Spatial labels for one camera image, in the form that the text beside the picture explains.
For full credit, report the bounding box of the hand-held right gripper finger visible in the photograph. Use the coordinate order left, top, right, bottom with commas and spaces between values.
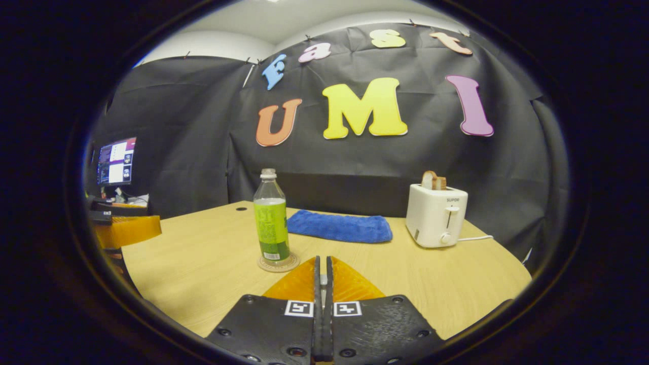
205, 256, 324, 365
324, 256, 445, 365

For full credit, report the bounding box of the round woven coaster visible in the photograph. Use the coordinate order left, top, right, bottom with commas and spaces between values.
257, 252, 301, 274

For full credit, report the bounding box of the clear green-label water bottle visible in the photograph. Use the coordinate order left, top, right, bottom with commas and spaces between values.
253, 168, 292, 262

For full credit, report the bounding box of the computer monitor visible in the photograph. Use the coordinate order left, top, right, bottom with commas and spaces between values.
96, 136, 137, 187

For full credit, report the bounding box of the blue towel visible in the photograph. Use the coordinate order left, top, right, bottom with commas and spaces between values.
286, 209, 393, 244

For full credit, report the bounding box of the white toaster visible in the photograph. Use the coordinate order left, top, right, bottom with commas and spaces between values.
405, 184, 469, 249

